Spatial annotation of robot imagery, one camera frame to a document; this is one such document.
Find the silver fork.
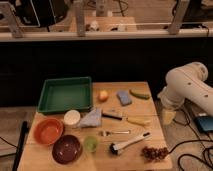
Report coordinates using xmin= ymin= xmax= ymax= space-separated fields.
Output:
xmin=100 ymin=130 xmax=131 ymax=137

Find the grey blue cloth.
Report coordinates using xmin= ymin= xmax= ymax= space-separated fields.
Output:
xmin=78 ymin=108 xmax=102 ymax=128

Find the blue sponge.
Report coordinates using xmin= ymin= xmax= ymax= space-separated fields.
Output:
xmin=117 ymin=91 xmax=132 ymax=106

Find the black box top left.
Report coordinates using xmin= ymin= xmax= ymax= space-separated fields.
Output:
xmin=16 ymin=0 xmax=68 ymax=27

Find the yellow handled knife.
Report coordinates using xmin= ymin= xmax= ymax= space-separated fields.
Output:
xmin=103 ymin=114 xmax=151 ymax=126

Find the yellow red apple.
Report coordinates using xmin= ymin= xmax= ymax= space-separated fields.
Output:
xmin=98 ymin=90 xmax=109 ymax=102

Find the black cable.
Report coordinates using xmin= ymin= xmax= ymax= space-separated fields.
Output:
xmin=168 ymin=106 xmax=213 ymax=171

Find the brown dried bunch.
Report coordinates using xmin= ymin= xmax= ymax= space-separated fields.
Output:
xmin=142 ymin=147 xmax=169 ymax=162

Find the white black dish brush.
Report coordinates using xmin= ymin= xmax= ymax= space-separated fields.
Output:
xmin=109 ymin=132 xmax=151 ymax=155

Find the blue black box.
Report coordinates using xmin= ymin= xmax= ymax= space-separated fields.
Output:
xmin=195 ymin=116 xmax=213 ymax=133

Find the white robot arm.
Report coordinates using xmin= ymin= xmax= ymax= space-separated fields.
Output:
xmin=157 ymin=62 xmax=213 ymax=125

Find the white horizontal rail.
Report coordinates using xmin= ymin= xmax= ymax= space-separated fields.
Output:
xmin=0 ymin=28 xmax=213 ymax=42

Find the small green cup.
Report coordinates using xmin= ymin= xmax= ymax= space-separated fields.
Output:
xmin=83 ymin=136 xmax=98 ymax=153

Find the dark maroon bowl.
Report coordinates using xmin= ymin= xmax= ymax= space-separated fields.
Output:
xmin=52 ymin=135 xmax=82 ymax=164

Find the orange red bowl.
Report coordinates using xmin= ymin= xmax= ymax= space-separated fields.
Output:
xmin=33 ymin=118 xmax=64 ymax=146

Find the green plastic tray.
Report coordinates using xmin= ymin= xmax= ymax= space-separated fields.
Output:
xmin=37 ymin=77 xmax=93 ymax=115

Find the white round lid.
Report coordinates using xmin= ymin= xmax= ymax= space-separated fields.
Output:
xmin=64 ymin=110 xmax=81 ymax=126

